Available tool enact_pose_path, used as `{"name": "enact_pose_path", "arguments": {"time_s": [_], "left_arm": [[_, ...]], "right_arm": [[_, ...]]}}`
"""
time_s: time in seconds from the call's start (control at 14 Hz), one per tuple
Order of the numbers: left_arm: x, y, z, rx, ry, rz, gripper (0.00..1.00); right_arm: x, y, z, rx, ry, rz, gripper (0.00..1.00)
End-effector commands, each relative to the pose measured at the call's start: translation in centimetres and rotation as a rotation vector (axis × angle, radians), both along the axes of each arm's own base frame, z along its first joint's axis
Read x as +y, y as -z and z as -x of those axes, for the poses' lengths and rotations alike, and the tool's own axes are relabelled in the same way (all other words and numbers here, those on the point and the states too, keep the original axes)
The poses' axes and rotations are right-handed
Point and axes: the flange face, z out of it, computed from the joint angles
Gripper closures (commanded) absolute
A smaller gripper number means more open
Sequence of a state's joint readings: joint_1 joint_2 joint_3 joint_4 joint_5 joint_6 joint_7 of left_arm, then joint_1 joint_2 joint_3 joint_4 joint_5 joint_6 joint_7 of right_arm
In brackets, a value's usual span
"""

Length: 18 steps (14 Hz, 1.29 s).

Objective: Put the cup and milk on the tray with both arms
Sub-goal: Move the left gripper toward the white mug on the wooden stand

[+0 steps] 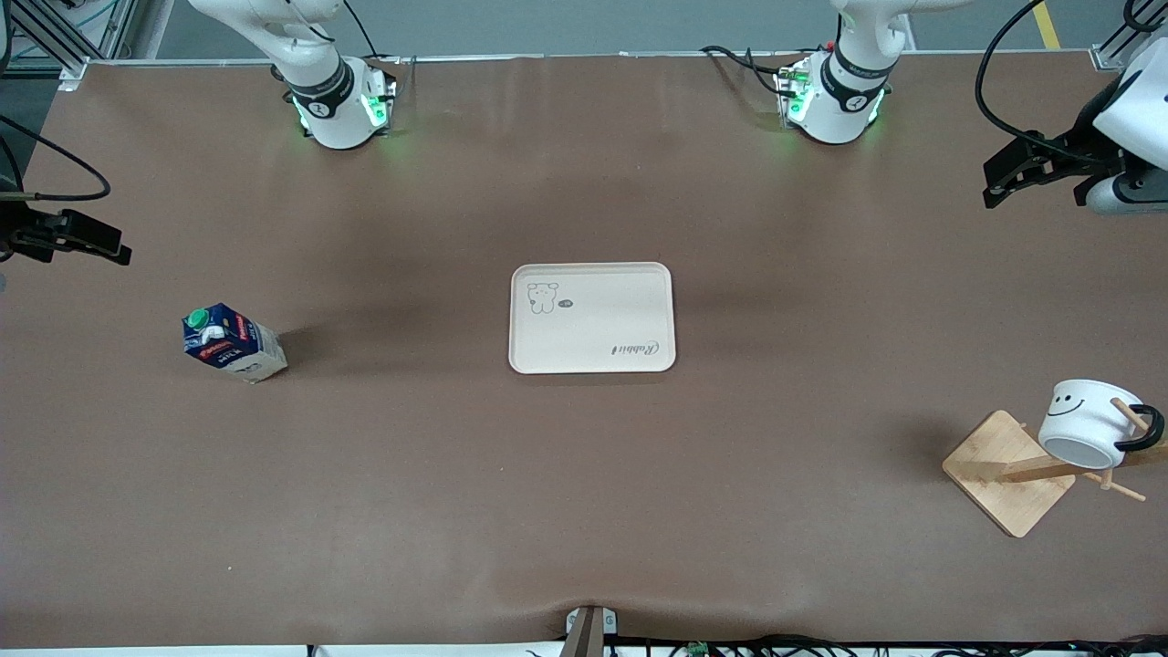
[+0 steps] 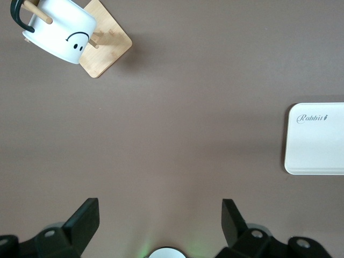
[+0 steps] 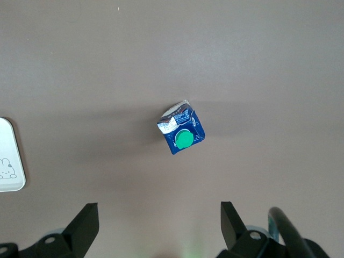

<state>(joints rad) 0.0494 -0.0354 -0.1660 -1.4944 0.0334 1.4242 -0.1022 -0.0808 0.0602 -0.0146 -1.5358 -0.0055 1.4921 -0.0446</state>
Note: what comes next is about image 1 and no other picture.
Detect blue white milk carton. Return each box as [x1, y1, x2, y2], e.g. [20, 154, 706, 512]
[182, 303, 289, 384]

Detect white smiley mug black handle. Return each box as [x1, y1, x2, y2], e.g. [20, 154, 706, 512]
[1038, 379, 1166, 472]

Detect cream plastic tray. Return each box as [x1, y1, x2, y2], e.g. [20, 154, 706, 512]
[508, 262, 677, 375]

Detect wooden mug rack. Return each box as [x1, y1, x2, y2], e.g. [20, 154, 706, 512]
[942, 397, 1168, 539]

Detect brown table mat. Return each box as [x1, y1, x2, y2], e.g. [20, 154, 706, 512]
[0, 50, 1168, 651]

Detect metal table clamp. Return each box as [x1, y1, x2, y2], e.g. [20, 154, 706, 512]
[564, 605, 619, 657]

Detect aluminium frame profile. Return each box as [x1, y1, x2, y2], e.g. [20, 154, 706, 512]
[0, 0, 126, 92]
[1090, 0, 1168, 72]

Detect black left base cables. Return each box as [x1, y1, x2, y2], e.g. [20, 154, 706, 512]
[700, 44, 806, 103]

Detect black right base cable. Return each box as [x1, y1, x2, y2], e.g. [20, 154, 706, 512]
[342, 0, 404, 67]

